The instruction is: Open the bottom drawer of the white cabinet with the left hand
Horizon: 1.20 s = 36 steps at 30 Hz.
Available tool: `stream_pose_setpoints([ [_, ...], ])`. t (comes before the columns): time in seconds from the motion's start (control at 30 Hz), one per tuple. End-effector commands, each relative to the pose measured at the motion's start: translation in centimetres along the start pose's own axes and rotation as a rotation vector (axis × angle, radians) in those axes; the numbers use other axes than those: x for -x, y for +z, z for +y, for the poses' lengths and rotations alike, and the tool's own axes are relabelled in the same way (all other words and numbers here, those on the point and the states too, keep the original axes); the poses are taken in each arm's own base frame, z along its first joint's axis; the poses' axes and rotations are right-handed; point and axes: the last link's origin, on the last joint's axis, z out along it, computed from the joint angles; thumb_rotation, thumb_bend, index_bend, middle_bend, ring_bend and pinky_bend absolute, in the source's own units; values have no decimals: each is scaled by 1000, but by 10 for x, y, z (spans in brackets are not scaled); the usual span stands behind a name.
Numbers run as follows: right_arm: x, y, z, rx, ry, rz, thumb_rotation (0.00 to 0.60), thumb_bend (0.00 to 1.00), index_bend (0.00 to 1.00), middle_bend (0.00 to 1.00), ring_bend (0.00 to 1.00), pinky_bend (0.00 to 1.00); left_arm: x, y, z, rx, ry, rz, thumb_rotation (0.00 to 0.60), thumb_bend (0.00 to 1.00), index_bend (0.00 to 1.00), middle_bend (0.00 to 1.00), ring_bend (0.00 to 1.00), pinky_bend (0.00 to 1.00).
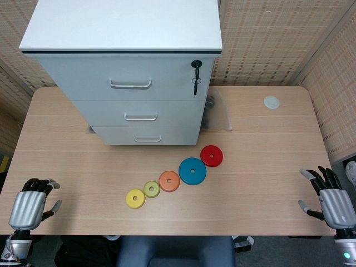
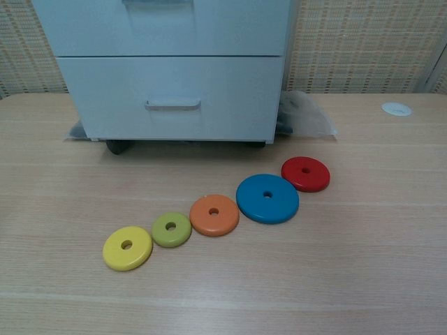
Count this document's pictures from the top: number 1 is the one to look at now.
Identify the green disc with hole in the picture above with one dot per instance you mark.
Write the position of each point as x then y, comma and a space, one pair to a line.
148, 192

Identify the red disc with hole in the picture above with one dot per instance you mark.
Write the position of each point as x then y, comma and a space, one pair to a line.
207, 157

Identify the clear bag of hardware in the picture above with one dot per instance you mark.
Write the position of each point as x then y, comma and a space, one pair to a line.
219, 111

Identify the white grey table bracket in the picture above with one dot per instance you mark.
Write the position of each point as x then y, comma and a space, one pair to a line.
243, 243

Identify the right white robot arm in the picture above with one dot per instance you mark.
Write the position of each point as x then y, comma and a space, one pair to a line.
346, 247

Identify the small white drawer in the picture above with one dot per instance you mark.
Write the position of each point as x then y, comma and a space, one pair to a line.
116, 136

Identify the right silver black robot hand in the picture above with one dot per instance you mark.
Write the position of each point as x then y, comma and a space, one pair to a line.
333, 207

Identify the black key in lock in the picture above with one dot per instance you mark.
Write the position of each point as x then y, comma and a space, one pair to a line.
197, 65

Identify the medium white drawer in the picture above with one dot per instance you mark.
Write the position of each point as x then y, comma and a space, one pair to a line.
178, 114

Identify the orange disc with hole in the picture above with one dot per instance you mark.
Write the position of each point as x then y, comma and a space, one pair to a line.
164, 183

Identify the blue padded seat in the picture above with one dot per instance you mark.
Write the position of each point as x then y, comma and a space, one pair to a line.
175, 250

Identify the white shoe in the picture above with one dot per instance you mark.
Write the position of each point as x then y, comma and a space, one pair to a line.
351, 173

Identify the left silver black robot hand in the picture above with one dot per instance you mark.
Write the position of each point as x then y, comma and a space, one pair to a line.
27, 207

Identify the large white lockable drawer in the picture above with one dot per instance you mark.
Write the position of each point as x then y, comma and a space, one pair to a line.
83, 75

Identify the large blue disc with hole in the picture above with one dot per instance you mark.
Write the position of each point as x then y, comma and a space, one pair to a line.
186, 172

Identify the yellow black object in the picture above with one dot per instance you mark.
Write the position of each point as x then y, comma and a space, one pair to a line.
4, 164

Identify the white three-drawer cabinet body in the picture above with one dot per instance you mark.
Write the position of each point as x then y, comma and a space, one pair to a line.
122, 25

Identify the yellow disc with hole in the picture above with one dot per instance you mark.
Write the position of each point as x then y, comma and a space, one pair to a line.
130, 200

